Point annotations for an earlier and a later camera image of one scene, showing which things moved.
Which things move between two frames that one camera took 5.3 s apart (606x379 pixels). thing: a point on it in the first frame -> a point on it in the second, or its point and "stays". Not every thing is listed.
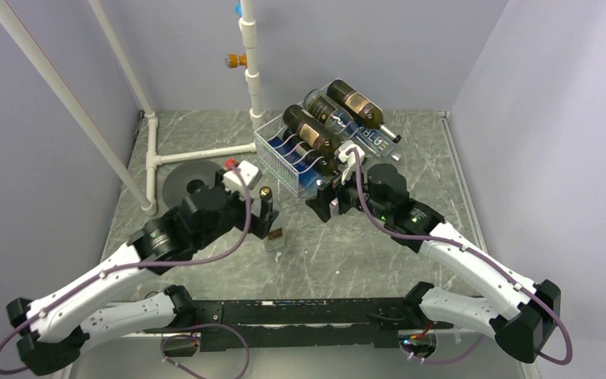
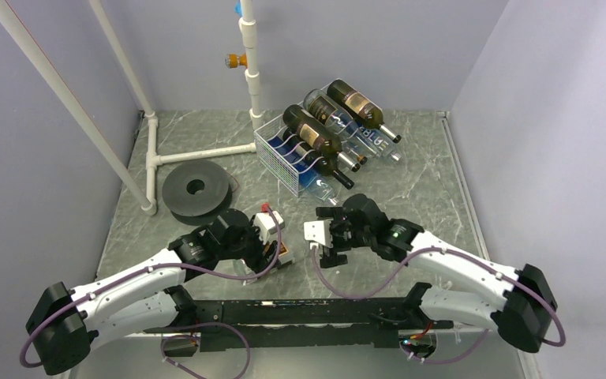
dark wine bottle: x=309 y=128 stays
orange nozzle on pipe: x=233 y=60 stays
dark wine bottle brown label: x=364 y=110 stays
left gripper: x=260 y=225 -> x=258 y=261
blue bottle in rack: x=307 y=177 stays
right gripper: x=320 y=203 -> x=330 y=257
